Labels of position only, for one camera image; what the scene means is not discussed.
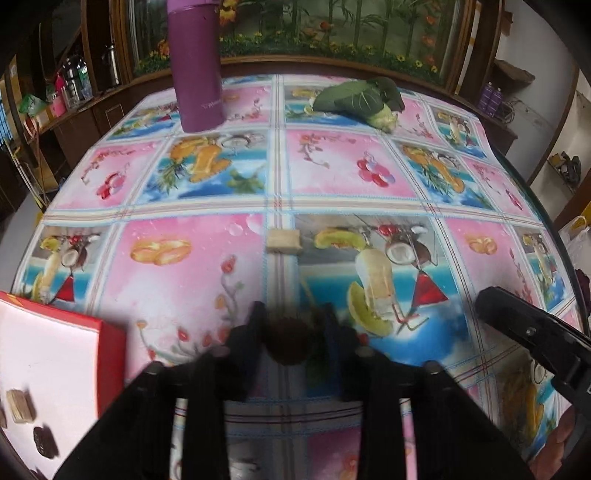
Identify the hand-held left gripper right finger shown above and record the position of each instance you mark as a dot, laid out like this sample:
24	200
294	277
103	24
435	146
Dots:
332	350

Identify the steel flask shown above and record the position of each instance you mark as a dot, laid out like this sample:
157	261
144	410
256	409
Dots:
110	65

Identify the white plastic bag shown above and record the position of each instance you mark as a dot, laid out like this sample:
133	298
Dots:
578	235

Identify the flower landscape panel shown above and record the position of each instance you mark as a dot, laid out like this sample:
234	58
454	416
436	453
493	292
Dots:
369	27

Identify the tan crumbly cake piece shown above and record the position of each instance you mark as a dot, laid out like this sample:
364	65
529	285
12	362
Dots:
21	406

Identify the purple thermos bottle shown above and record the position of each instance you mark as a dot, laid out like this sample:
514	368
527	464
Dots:
196	69

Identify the white cake piece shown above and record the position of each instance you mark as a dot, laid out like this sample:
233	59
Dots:
284	241

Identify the red box with white inside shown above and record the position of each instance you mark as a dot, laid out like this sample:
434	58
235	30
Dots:
51	350

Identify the brown longan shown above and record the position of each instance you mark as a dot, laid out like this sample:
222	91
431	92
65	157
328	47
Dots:
288	341

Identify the fruit printed tablecloth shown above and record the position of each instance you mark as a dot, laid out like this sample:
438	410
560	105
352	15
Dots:
194	277

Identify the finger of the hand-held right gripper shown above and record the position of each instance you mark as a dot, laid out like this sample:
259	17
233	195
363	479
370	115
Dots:
526	327

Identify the green box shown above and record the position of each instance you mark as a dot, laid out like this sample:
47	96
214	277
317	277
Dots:
33	104

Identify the green leafy vegetable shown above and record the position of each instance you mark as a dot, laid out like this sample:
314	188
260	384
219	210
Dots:
351	97

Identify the purple spray can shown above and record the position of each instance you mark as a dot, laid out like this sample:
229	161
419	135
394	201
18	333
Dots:
485	97
497	99

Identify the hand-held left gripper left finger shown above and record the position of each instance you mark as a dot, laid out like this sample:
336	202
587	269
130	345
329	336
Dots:
258	332

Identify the dark dried date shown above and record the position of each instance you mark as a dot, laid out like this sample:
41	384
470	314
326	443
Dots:
45	442

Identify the person's right hand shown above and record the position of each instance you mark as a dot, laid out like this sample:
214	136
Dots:
556	447

